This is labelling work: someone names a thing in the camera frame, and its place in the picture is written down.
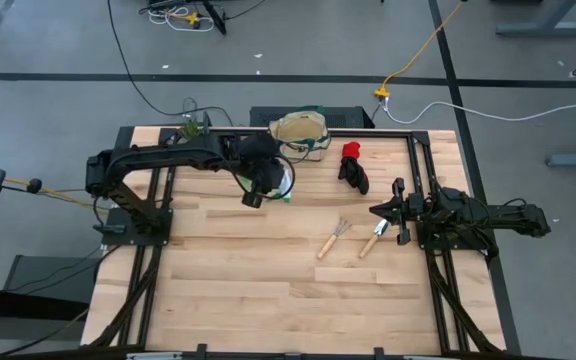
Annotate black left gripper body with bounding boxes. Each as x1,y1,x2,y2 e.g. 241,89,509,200
240,133,287,194

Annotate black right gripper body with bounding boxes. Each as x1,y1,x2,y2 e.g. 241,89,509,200
391,178,427,246

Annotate green spray bottle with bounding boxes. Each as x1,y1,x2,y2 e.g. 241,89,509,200
273,167,295,205

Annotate hand trowel with wooden handle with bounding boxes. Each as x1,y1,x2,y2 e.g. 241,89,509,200
358,218,391,260

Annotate red and black gardening gloves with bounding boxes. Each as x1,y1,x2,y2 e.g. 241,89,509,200
337,141,370,196

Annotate beige canvas gardening bag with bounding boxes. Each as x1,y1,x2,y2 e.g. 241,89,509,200
267,110,332,164

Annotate hand rake with wooden handle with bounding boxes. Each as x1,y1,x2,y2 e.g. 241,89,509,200
316,216,353,260

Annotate black box behind table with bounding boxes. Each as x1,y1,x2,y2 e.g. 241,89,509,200
249,105,375,129

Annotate potted succulent plant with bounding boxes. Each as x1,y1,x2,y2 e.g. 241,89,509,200
177,118,203,142

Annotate black stand leg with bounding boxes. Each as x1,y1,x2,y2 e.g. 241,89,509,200
200,0,228,36

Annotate black beam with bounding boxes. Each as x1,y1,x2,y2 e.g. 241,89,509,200
0,285,90,321

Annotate black metal table frame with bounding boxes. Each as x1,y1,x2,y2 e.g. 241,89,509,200
87,127,507,359

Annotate white floor cable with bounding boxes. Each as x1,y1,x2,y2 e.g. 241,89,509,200
381,93,576,125

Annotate yellow extension cable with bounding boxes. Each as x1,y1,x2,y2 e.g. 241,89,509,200
373,0,465,100

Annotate white cable coil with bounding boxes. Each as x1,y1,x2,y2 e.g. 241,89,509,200
146,5,216,33

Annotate black floor cable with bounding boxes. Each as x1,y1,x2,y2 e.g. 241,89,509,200
105,0,235,127

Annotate yellow cable with black plug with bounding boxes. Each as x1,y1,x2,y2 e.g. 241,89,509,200
2,177,110,214

